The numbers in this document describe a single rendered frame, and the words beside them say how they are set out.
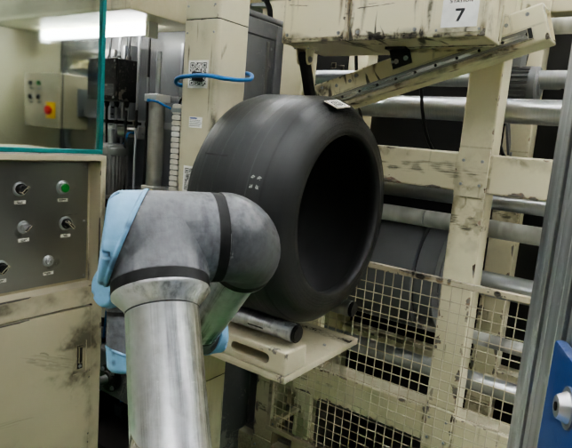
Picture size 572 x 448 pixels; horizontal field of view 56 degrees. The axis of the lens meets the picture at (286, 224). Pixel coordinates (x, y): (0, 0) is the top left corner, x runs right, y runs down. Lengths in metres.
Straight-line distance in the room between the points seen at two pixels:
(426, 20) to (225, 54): 0.53
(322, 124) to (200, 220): 0.66
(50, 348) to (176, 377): 1.06
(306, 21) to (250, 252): 1.10
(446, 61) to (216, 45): 0.63
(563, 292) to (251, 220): 0.44
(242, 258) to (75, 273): 1.05
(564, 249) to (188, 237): 0.43
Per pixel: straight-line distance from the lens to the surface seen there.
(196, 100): 1.55
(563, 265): 0.32
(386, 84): 1.66
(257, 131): 1.23
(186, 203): 0.66
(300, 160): 1.18
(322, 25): 1.65
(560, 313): 0.31
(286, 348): 1.33
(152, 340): 0.61
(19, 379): 1.62
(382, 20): 1.56
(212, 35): 1.54
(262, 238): 0.68
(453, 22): 1.48
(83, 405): 1.78
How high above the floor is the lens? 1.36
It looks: 9 degrees down
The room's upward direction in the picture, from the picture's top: 5 degrees clockwise
